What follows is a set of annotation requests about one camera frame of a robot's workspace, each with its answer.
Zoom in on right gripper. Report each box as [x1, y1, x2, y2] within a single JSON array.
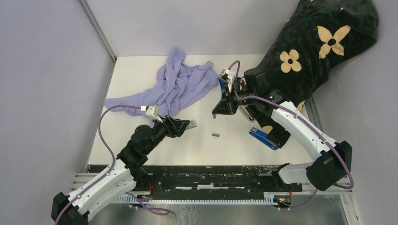
[[212, 84, 257, 115]]

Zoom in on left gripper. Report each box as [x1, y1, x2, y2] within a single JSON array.
[[145, 114, 190, 154]]

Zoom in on beige and black stapler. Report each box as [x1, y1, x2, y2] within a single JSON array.
[[239, 107, 256, 123]]

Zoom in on blue stapler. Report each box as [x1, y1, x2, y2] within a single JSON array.
[[249, 127, 279, 150], [218, 78, 228, 93]]

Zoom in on box of staples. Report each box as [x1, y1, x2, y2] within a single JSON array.
[[186, 120, 197, 129]]

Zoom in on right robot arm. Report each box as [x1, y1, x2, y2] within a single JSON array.
[[212, 68, 354, 191]]

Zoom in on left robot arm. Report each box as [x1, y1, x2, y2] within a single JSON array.
[[51, 117, 190, 225]]

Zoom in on lavender crumpled cloth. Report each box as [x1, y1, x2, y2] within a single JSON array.
[[104, 48, 219, 118]]

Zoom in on black floral blanket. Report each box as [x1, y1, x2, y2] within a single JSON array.
[[239, 0, 380, 147]]

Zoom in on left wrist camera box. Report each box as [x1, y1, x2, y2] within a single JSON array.
[[145, 105, 163, 123]]

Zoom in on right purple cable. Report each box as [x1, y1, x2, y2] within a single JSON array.
[[228, 60, 355, 210]]

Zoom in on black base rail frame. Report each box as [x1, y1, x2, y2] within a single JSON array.
[[87, 165, 337, 201]]

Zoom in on slotted cable duct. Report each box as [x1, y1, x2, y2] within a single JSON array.
[[113, 194, 276, 206]]

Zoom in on aluminium rail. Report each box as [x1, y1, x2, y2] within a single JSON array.
[[72, 172, 349, 193]]

